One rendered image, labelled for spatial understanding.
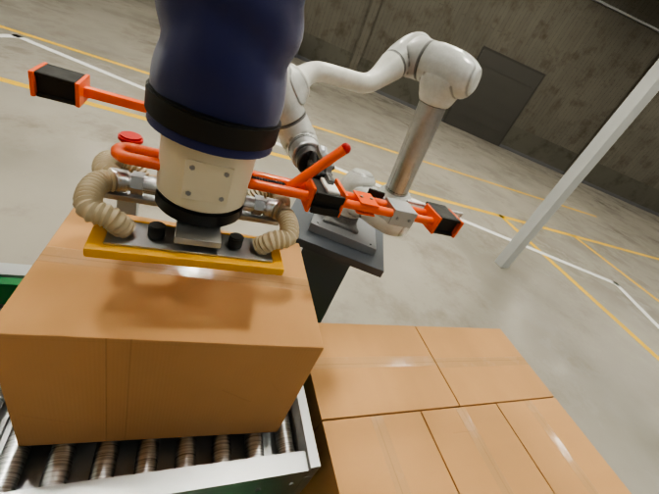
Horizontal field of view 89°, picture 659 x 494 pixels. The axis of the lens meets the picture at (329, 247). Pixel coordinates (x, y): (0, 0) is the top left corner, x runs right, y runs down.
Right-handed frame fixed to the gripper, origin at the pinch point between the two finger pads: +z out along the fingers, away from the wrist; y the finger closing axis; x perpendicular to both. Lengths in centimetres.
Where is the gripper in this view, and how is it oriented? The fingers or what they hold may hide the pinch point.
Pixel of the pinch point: (327, 195)
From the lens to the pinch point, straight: 77.5
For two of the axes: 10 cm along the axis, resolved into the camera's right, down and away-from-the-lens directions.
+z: 2.6, 6.1, -7.5
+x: -9.0, -1.3, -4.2
